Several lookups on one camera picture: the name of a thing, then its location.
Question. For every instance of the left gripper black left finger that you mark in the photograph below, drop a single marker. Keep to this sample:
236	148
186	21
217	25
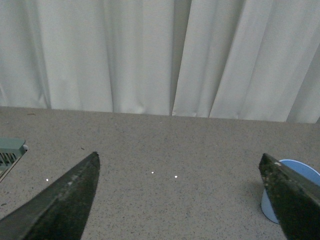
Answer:
59	212

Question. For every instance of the light blue plastic cup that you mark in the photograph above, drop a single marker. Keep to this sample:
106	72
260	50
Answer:
299	167

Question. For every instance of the green slotted tray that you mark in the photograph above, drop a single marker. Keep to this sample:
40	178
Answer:
11	151

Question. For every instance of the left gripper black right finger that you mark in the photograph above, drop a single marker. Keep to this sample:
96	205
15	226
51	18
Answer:
295	200

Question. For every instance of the white pleated curtain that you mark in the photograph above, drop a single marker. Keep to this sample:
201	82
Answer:
229	59

